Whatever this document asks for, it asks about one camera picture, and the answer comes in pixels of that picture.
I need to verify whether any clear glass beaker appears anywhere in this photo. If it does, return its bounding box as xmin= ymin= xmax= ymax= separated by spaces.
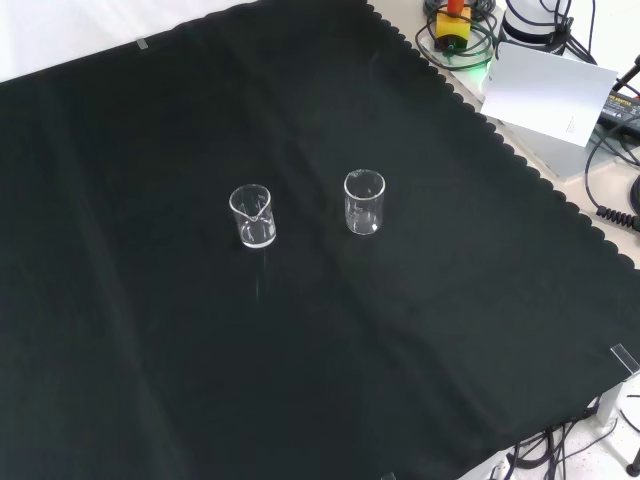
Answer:
xmin=343 ymin=169 xmax=387 ymax=236
xmin=228 ymin=183 xmax=278 ymax=250

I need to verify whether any black bench cloth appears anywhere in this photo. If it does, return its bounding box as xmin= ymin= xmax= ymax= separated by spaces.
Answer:
xmin=0 ymin=0 xmax=640 ymax=480

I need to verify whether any yellow stop button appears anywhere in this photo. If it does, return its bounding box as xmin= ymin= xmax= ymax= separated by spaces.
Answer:
xmin=435 ymin=0 xmax=472 ymax=53

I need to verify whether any black power adapter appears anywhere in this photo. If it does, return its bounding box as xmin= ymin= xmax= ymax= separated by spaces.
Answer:
xmin=598 ymin=84 xmax=640 ymax=132

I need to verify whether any grey metal base plate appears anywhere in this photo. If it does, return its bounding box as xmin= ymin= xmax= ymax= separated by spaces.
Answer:
xmin=449 ymin=62 xmax=604 ymax=180

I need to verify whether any black coiled cable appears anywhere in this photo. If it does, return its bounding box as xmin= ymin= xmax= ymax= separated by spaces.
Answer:
xmin=595 ymin=205 xmax=640 ymax=229

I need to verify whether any black cable bundle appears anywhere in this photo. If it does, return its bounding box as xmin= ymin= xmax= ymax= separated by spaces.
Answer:
xmin=504 ymin=394 xmax=640 ymax=480

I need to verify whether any white table bracket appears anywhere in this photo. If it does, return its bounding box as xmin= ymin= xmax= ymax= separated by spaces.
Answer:
xmin=596 ymin=375 xmax=640 ymax=427

